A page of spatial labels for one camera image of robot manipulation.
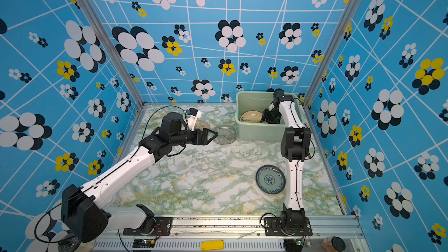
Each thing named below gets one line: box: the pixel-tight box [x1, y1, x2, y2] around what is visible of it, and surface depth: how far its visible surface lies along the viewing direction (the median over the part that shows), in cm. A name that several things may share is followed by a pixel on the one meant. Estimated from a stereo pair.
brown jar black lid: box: [319, 235, 346, 252], surface depth 63 cm
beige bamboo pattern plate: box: [239, 110, 264, 124], surface depth 107 cm
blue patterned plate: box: [255, 164, 286, 195], surface depth 88 cm
